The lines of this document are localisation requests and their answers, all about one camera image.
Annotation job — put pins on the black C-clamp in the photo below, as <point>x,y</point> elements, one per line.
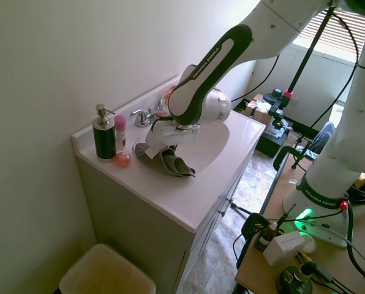
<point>251,223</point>
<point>285,153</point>

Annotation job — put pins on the dark dropper bottle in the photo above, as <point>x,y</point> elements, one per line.
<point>265,239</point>

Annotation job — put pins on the cardboard box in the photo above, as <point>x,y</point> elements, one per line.
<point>260,111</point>

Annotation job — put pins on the black camera stand pole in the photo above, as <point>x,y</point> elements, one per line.
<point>311,49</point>

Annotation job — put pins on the black equipment case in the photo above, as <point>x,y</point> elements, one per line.
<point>272,142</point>

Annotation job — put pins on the trash bin with liner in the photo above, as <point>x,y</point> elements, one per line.
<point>109,272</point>

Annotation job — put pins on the grey terry towel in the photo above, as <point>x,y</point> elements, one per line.
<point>173,165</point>

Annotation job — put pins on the red stop knob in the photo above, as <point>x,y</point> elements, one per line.
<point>343,205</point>

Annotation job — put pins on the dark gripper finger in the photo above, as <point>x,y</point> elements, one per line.
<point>174,148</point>

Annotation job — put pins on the blue jeans cloth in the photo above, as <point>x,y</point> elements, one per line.
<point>323,137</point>

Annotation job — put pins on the small white carton box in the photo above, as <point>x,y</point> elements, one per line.
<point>283,249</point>

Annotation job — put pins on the black round device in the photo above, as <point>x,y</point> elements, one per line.
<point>294,280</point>

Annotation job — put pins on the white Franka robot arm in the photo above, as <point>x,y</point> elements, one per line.
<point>338,107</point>

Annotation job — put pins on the black chrome soap dispenser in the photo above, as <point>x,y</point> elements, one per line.
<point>103,141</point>

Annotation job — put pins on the window blinds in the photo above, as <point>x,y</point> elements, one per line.
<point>332,33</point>

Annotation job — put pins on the grey vanity cabinet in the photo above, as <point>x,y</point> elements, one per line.
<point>145,239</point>

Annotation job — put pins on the metal cabinet knob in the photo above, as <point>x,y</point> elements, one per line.
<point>230,202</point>

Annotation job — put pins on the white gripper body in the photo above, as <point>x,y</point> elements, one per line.
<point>173,136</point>

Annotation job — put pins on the pink deodorant stick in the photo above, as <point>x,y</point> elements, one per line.
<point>120,134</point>

